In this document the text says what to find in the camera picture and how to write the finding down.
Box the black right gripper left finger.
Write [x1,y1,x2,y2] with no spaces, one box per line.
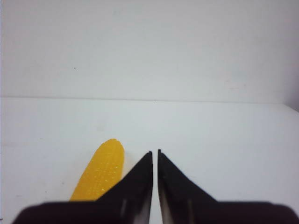
[95,151,154,224]

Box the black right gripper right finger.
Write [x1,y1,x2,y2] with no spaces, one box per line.
[157,149,217,224]

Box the yellow corn cob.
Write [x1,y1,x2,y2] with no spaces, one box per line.
[70,139,125,202]

